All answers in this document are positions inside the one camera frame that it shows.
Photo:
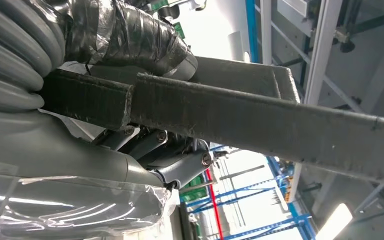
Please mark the blue metal shelf rack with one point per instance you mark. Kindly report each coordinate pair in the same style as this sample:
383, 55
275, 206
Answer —
303, 225

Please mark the red barrier belt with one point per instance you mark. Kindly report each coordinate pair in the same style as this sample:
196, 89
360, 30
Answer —
214, 205

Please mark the ceiling light panel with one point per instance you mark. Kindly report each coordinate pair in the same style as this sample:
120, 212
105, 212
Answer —
334, 222

